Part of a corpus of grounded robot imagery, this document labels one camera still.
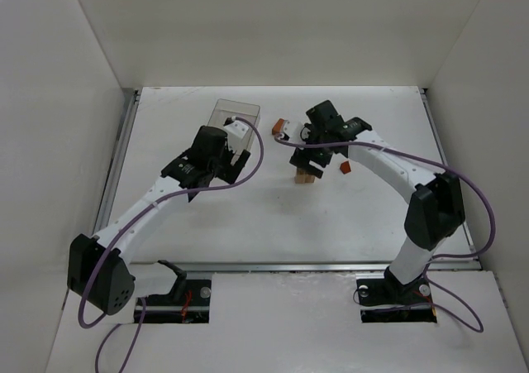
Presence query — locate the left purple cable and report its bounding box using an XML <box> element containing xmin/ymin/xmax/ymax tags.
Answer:
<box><xmin>77</xmin><ymin>117</ymin><xmax>265</xmax><ymax>373</ymax></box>

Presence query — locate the front aluminium rail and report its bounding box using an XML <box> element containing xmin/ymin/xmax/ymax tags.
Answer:
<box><xmin>123</xmin><ymin>260</ymin><xmax>483</xmax><ymax>273</ymax></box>

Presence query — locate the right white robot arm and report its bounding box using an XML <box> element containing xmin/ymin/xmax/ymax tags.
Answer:
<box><xmin>280</xmin><ymin>100</ymin><xmax>465</xmax><ymax>307</ymax></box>

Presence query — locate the clear plastic box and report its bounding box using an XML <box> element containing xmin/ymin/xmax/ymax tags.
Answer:
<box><xmin>207</xmin><ymin>98</ymin><xmax>260</xmax><ymax>156</ymax></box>

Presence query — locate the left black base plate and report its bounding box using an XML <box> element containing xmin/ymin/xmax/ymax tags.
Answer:
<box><xmin>144</xmin><ymin>278</ymin><xmax>212</xmax><ymax>324</ymax></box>

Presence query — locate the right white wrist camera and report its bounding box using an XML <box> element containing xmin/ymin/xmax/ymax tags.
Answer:
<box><xmin>279</xmin><ymin>120</ymin><xmax>304</xmax><ymax>144</ymax></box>

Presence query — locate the purple cable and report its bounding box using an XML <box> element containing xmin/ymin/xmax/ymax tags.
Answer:
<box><xmin>77</xmin><ymin>117</ymin><xmax>265</xmax><ymax>373</ymax></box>
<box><xmin>274</xmin><ymin>132</ymin><xmax>496</xmax><ymax>333</ymax></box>

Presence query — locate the small red-brown wood block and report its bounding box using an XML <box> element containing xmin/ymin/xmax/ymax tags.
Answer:
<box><xmin>340</xmin><ymin>161</ymin><xmax>351</xmax><ymax>175</ymax></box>

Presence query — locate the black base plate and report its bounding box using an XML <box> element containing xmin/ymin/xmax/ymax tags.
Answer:
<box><xmin>355</xmin><ymin>277</ymin><xmax>437</xmax><ymax>323</ymax></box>
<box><xmin>144</xmin><ymin>278</ymin><xmax>212</xmax><ymax>324</ymax></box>

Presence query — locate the light wood block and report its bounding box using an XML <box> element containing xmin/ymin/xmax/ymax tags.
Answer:
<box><xmin>294</xmin><ymin>169</ymin><xmax>306</xmax><ymax>184</ymax></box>
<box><xmin>304</xmin><ymin>174</ymin><xmax>316</xmax><ymax>184</ymax></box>

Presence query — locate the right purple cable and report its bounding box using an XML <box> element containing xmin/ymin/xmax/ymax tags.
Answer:
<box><xmin>274</xmin><ymin>132</ymin><xmax>496</xmax><ymax>333</ymax></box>

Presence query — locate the long red-brown wood block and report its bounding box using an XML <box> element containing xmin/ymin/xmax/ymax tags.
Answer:
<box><xmin>271</xmin><ymin>118</ymin><xmax>285</xmax><ymax>136</ymax></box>

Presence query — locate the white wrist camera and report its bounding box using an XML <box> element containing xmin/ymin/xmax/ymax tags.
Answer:
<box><xmin>223</xmin><ymin>117</ymin><xmax>250</xmax><ymax>153</ymax></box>
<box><xmin>279</xmin><ymin>120</ymin><xmax>304</xmax><ymax>144</ymax></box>

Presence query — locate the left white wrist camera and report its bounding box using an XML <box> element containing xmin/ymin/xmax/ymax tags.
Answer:
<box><xmin>223</xmin><ymin>117</ymin><xmax>250</xmax><ymax>153</ymax></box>

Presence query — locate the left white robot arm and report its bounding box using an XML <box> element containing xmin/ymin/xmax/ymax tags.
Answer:
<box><xmin>67</xmin><ymin>117</ymin><xmax>255</xmax><ymax>316</ymax></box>

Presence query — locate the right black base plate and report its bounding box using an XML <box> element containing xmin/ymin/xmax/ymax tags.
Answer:
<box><xmin>355</xmin><ymin>277</ymin><xmax>437</xmax><ymax>323</ymax></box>

